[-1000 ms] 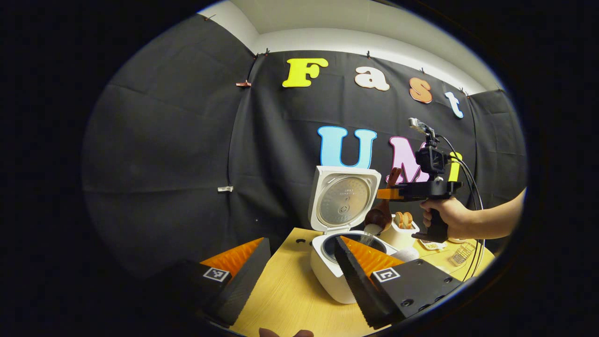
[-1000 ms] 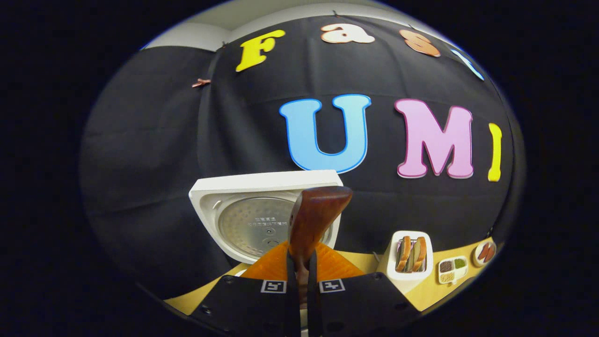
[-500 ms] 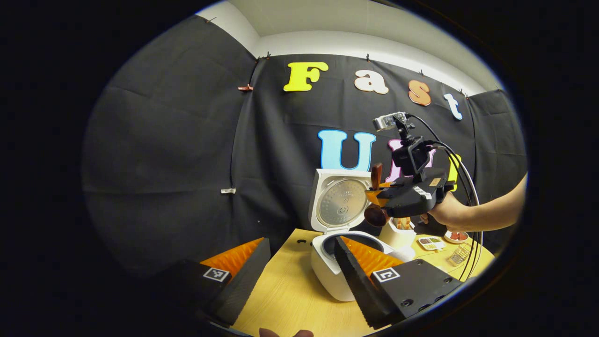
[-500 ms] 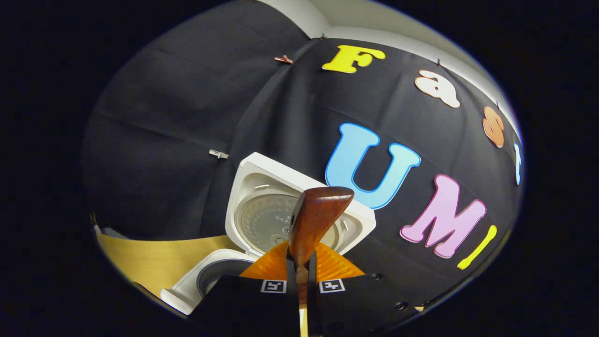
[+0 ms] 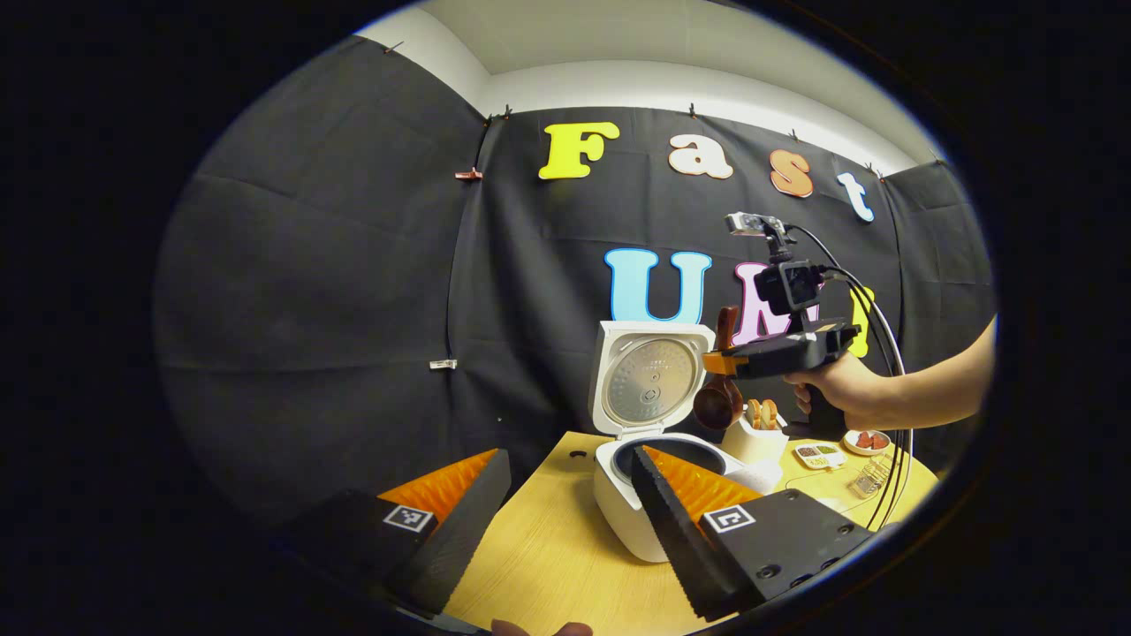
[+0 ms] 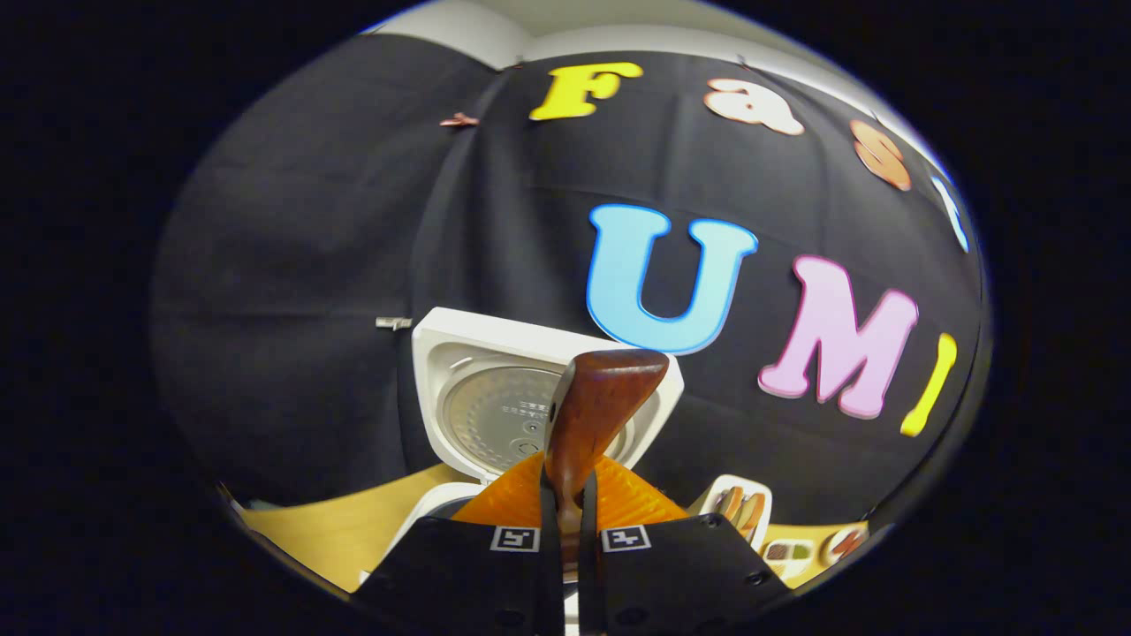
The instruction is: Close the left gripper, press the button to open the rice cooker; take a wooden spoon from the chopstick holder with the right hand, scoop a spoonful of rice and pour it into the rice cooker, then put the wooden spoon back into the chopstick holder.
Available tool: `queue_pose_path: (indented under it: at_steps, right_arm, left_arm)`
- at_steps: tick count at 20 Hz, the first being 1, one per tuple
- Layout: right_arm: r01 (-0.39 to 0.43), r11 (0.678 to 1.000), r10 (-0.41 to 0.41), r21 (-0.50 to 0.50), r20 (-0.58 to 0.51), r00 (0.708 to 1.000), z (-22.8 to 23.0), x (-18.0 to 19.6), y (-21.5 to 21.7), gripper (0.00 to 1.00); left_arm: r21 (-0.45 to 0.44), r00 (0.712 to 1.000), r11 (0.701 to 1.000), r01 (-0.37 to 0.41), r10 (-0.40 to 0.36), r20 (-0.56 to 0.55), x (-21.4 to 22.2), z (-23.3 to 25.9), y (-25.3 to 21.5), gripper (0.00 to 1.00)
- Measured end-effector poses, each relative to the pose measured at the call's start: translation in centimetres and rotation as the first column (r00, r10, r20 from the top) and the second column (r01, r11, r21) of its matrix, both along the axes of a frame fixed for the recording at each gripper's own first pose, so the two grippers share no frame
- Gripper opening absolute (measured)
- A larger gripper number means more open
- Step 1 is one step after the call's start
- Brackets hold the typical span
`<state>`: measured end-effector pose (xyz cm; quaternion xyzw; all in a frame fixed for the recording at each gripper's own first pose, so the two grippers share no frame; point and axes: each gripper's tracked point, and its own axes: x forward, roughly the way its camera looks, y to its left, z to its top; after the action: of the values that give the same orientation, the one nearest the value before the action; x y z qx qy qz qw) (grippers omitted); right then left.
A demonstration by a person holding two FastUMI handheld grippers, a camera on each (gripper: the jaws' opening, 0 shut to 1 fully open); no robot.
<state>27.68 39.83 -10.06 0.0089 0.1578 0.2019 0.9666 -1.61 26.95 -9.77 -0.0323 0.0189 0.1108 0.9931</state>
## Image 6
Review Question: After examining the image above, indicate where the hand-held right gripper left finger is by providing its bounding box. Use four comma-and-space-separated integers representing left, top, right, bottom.
352, 450, 565, 636

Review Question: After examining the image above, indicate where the white divided dish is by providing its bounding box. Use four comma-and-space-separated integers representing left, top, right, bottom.
762, 541, 814, 580

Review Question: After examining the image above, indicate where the white round plate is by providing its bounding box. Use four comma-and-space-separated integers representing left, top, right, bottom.
820, 525, 870, 567

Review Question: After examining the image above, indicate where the white rice cooker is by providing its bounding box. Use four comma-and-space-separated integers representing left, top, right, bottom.
358, 307, 686, 588

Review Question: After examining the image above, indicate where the black backdrop cloth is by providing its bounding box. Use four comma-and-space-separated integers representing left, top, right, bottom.
150, 35, 989, 531

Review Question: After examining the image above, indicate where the brown wooden spoon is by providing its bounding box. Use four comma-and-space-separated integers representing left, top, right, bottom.
543, 349, 670, 619

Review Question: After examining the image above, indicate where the white toaster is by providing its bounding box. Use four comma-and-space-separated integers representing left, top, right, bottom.
698, 474, 774, 550

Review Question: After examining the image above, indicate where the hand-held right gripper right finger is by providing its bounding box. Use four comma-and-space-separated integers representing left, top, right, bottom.
579, 452, 793, 636

